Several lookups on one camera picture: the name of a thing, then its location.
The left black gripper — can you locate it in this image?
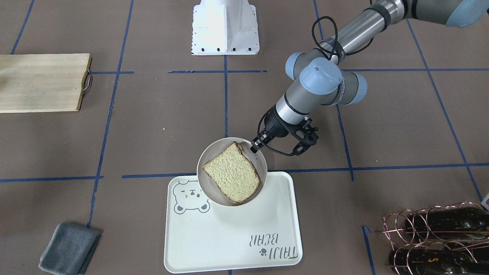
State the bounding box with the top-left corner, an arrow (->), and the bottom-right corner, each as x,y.
250,107 -> 318,155

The bread slice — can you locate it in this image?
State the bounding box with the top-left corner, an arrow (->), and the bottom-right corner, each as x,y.
237,142 -> 246,155
202,141 -> 261,204

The white round plate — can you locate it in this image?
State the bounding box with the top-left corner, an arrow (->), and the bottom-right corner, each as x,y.
197,137 -> 267,207

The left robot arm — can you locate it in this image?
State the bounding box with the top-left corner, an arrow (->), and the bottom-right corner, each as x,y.
251,0 -> 489,156

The white bear tray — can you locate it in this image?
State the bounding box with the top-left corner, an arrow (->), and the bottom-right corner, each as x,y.
164,171 -> 303,273

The bread slice under egg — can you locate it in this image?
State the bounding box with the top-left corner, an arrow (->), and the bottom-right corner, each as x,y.
237,142 -> 246,155

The grey folded cloth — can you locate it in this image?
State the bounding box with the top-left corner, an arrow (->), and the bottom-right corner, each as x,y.
39,223 -> 102,275

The dark green wine bottle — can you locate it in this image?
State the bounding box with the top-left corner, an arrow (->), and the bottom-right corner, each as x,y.
405,206 -> 489,240

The wooden cutting board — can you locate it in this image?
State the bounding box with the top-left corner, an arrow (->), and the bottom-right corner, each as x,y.
0,53 -> 92,113

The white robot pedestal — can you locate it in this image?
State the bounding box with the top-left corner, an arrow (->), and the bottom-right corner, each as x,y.
191,0 -> 260,56

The copper wire bottle rack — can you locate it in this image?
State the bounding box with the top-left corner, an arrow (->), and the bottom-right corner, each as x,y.
382,202 -> 489,275

